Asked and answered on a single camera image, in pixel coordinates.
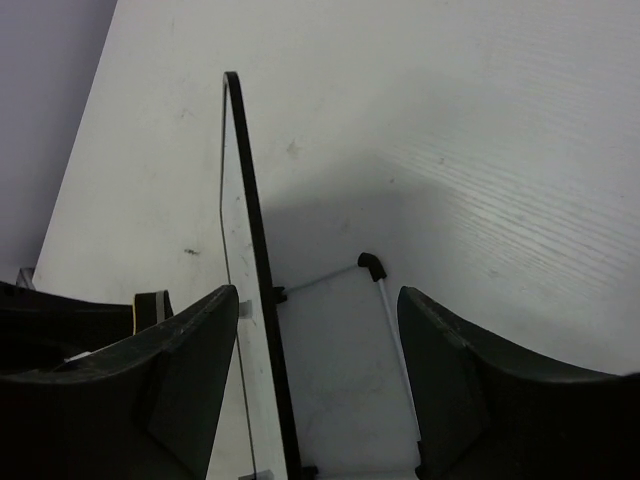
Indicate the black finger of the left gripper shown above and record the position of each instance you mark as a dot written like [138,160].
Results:
[39,330]

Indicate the yellow black whiteboard eraser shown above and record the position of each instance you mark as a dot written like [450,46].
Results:
[149,309]

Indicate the small black-framed whiteboard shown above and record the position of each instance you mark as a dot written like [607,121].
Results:
[325,387]

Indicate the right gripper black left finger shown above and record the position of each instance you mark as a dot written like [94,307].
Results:
[144,407]

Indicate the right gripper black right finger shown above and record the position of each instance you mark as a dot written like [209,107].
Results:
[488,408]

